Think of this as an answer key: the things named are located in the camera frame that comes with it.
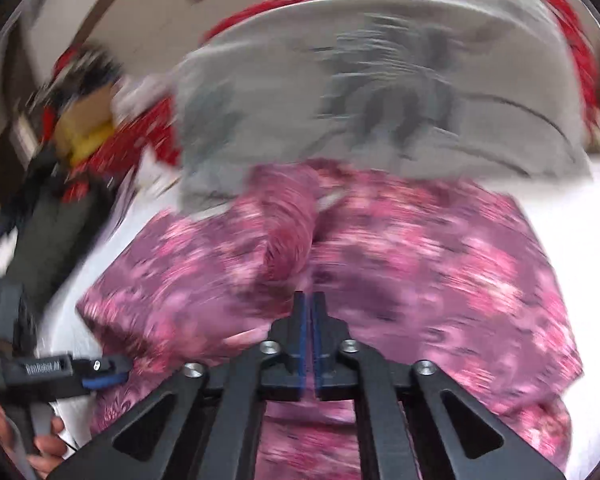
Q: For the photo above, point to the white quilted bedspread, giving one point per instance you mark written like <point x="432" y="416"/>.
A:
<point x="570" y="200"/>

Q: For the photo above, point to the grey floral pillow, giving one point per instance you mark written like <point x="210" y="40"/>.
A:
<point x="290" y="85"/>

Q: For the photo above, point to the red patterned blanket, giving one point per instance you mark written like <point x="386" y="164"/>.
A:
<point x="580" y="60"/>

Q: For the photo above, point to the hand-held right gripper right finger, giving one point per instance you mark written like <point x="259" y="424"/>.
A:
<point x="318" y="350"/>

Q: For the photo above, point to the red patterned cloth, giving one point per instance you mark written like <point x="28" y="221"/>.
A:
<point x="140" y="135"/>

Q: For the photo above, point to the black white red cloth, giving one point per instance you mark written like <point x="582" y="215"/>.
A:
<point x="82" y="72"/>

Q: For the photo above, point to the cardboard box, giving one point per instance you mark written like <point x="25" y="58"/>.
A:
<point x="87" y="105"/>

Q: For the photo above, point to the pink floral garment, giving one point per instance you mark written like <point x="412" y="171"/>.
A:
<point x="430" y="270"/>

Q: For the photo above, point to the person's left hand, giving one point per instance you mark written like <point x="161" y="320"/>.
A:
<point x="50" y="447"/>

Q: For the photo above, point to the brown wooden door frame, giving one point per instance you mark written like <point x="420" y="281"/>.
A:
<point x="115" y="0"/>

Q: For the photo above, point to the yellow packet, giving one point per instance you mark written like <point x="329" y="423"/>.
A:
<point x="87" y="142"/>

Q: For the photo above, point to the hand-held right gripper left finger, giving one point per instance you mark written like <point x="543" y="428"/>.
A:
<point x="304" y="350"/>

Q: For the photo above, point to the small white cloth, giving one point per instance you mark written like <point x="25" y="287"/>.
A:
<point x="140" y="97"/>

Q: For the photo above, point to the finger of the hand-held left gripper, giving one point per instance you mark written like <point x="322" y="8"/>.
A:
<point x="105" y="367"/>

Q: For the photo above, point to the dark storage bin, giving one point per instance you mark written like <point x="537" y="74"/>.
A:
<point x="45" y="225"/>

